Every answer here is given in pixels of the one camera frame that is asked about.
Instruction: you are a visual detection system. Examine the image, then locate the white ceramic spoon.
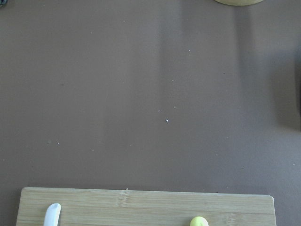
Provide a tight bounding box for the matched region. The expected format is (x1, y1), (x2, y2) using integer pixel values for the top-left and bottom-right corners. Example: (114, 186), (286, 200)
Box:
(43, 203), (61, 226)

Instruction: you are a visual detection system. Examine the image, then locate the wooden cutting board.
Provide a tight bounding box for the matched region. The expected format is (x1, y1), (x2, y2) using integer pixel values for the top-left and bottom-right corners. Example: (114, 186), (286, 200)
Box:
(16, 187), (276, 226)

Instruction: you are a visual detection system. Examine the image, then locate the yellow plastic knife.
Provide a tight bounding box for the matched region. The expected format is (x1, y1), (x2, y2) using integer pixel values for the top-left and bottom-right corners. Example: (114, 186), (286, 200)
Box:
(190, 216), (209, 226)

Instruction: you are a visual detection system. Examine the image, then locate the wooden mug tree stand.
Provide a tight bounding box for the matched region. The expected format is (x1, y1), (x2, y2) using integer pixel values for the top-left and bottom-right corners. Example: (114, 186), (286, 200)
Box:
(215, 0), (263, 6)

